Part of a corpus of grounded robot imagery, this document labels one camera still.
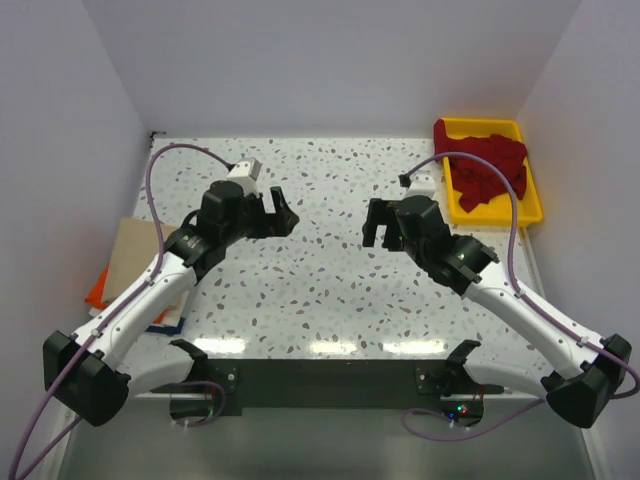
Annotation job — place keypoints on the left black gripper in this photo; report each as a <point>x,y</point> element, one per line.
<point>285,218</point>

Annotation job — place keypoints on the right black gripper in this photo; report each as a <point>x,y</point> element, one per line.
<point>380,213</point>

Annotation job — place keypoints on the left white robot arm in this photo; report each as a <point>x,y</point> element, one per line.
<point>81,369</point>

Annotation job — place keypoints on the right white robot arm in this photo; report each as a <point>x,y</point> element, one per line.
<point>587,369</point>

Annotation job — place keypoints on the white folded t shirt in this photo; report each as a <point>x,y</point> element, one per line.
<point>169,318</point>

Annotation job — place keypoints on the beige folded t shirt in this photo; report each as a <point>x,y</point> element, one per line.
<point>134,250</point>

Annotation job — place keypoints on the blue folded t shirt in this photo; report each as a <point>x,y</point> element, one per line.
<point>167,330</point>

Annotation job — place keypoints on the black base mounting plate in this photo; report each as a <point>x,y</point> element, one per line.
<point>229,387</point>

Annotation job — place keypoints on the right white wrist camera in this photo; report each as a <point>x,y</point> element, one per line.
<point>418,185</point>

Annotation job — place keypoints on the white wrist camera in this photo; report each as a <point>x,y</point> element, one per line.
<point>418,185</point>
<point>246,173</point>

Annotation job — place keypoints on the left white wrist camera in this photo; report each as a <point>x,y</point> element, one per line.
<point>246,173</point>

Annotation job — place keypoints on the aluminium frame rail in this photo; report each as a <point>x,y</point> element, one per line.
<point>153,396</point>

